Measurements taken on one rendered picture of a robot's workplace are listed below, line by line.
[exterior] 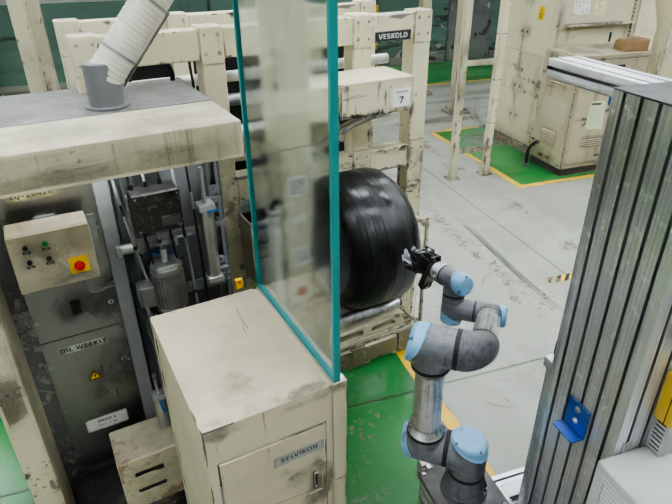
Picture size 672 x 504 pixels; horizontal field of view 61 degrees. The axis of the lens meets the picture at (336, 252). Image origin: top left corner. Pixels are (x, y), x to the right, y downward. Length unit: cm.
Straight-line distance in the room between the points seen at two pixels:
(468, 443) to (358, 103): 138
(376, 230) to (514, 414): 162
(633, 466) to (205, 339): 115
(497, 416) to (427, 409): 162
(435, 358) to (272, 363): 45
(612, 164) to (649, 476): 71
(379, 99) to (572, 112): 421
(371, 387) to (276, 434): 191
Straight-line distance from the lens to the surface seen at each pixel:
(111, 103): 211
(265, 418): 151
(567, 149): 662
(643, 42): 690
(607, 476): 153
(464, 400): 341
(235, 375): 160
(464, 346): 157
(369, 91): 244
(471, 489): 197
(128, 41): 209
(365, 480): 297
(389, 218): 218
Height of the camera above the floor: 230
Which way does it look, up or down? 29 degrees down
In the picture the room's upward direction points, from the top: 1 degrees counter-clockwise
